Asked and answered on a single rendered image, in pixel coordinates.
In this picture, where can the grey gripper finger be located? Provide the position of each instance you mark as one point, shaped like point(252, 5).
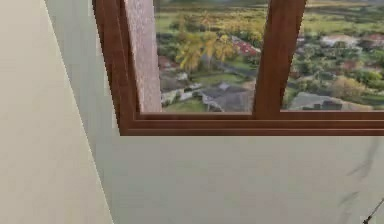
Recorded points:
point(374, 212)

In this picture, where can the brown wooden framed window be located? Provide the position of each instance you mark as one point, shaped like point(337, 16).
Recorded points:
point(278, 60)

